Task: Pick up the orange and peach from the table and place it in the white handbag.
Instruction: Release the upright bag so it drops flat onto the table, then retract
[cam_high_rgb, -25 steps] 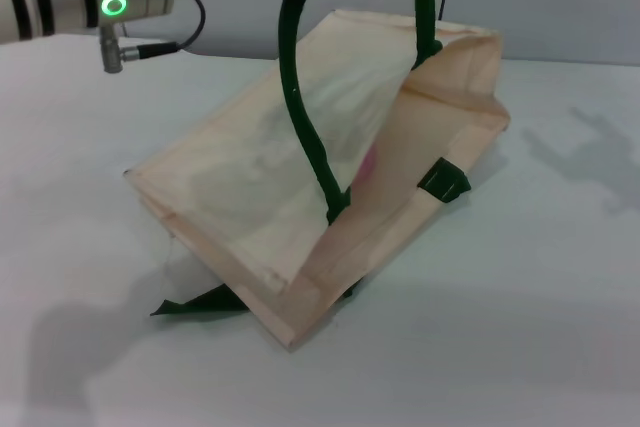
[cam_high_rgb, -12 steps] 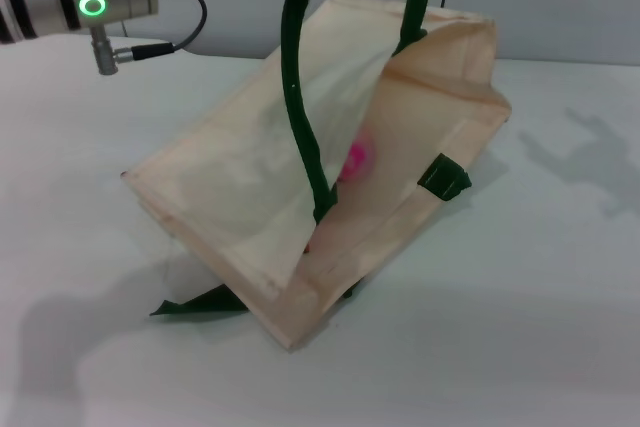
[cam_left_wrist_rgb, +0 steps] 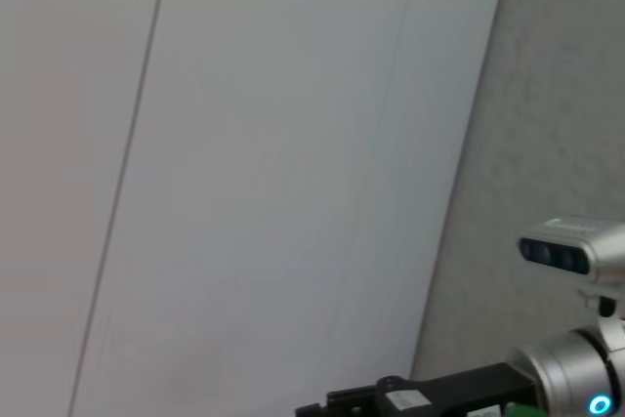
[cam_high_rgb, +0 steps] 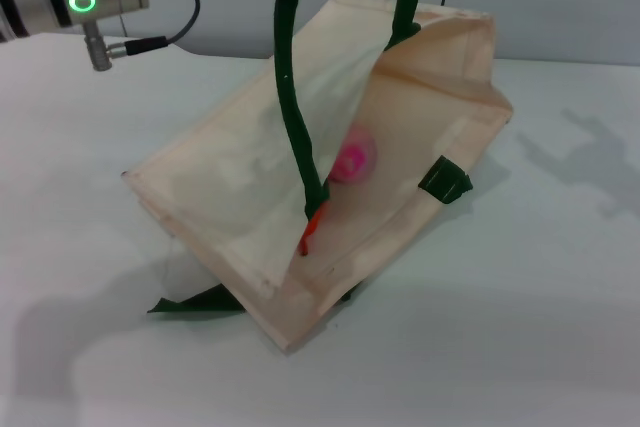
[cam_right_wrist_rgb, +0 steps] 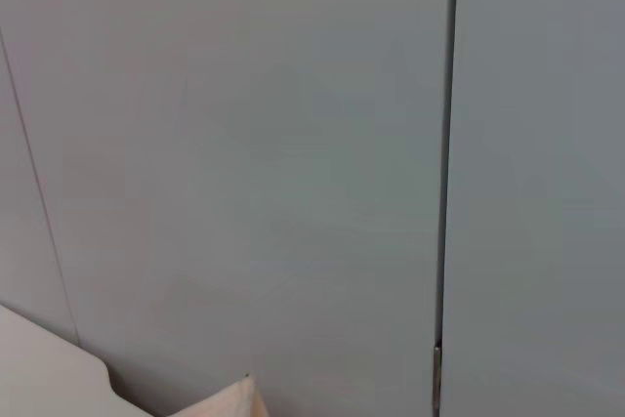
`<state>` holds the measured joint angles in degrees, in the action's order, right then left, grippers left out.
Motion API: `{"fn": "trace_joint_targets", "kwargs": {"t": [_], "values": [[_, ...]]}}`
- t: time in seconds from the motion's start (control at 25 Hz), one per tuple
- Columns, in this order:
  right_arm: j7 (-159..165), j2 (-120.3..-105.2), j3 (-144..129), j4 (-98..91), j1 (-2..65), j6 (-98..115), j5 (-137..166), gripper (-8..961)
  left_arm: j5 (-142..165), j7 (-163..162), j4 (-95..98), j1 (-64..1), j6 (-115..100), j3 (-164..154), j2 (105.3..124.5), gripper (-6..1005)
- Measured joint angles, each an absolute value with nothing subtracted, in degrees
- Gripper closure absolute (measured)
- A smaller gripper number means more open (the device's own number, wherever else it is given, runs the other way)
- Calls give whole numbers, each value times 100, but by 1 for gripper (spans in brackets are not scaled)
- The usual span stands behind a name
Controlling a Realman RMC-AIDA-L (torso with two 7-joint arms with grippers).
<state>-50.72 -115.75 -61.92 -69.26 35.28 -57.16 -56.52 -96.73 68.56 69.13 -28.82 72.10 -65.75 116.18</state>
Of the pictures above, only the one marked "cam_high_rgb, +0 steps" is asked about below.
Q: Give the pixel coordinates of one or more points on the pink toy peach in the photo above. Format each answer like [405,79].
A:
[357,157]

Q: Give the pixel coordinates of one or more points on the orange toy fruit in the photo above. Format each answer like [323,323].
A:
[312,227]

